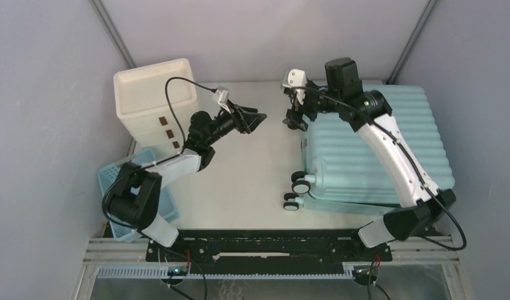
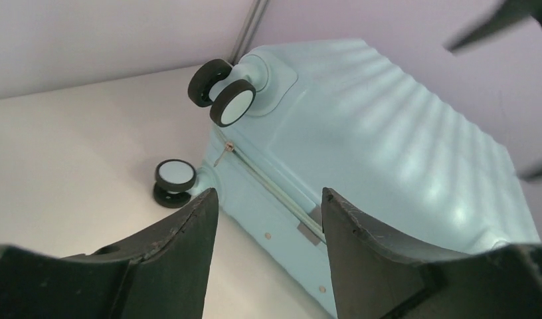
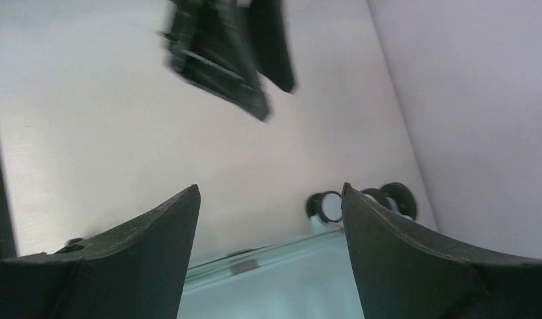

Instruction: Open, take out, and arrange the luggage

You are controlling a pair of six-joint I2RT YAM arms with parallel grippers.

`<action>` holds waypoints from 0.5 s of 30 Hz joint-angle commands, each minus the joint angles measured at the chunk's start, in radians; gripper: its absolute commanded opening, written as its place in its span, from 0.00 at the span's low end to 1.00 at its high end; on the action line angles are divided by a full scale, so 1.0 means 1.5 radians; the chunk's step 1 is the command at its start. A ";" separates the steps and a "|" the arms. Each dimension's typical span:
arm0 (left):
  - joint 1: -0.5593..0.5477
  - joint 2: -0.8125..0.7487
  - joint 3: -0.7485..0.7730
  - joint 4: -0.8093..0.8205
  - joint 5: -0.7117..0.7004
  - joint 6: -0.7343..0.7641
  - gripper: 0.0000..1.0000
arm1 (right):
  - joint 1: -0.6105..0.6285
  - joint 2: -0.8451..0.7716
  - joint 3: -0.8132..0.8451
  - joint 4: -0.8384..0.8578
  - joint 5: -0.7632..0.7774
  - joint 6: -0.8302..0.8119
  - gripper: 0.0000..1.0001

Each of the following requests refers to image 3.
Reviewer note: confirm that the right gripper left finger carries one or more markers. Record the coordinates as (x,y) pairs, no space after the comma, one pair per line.
(134,270)

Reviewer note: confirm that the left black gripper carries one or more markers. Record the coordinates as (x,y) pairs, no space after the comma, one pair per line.
(208,47)

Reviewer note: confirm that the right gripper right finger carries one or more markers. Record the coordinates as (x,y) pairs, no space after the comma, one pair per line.
(403,269)

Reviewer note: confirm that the light blue hard-shell suitcase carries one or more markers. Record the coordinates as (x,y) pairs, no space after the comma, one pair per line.
(307,277)

